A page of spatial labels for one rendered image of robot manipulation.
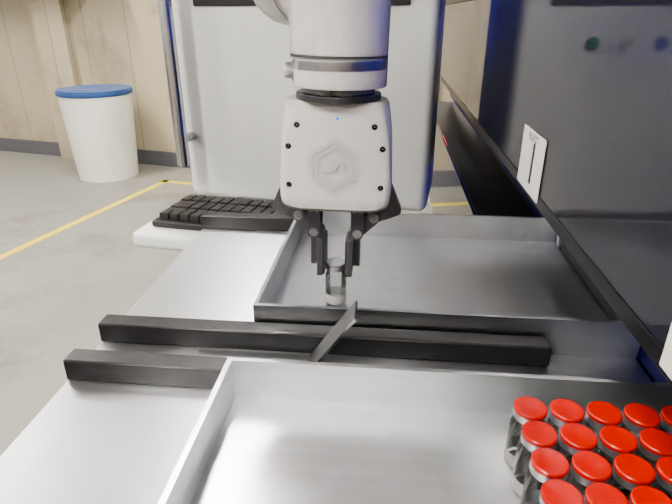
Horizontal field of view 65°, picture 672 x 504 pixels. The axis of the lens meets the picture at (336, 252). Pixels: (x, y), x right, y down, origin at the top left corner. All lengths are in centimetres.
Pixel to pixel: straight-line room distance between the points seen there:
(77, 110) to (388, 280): 381
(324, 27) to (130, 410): 33
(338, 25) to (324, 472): 32
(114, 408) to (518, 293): 41
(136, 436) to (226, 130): 78
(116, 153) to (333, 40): 394
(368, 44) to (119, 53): 437
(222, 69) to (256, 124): 12
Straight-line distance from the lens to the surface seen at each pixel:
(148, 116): 471
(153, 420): 43
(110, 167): 435
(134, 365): 46
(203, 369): 44
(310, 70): 45
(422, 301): 56
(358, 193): 47
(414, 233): 72
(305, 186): 48
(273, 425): 41
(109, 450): 42
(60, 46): 503
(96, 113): 425
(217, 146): 112
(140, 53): 465
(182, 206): 103
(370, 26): 45
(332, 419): 41
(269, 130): 107
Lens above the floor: 115
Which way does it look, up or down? 24 degrees down
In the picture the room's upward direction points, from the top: straight up
